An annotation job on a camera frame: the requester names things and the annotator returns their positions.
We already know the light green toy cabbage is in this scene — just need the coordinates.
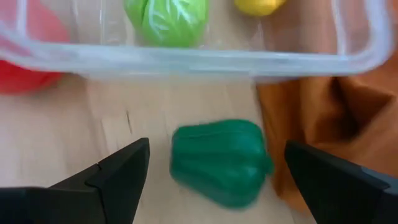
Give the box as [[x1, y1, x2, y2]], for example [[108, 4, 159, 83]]
[[123, 0, 209, 48]]

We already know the dark green toy bell pepper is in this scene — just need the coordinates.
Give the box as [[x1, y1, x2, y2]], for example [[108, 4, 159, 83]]
[[169, 119, 274, 210]]

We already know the red toy tomato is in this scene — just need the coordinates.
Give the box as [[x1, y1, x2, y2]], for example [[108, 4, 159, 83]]
[[0, 0, 71, 94]]

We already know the yellow toy lemon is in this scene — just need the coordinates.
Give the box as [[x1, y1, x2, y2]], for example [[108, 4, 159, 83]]
[[233, 0, 287, 17]]

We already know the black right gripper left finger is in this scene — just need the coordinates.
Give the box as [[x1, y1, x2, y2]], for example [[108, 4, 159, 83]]
[[49, 138, 150, 224]]

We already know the clear plastic tupperware container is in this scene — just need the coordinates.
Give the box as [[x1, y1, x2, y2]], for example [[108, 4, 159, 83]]
[[0, 0, 397, 83]]

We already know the orange cloth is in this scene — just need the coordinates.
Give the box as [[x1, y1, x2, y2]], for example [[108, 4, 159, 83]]
[[256, 58, 398, 215]]

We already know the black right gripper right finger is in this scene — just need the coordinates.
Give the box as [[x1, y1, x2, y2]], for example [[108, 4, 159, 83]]
[[284, 140, 398, 224]]

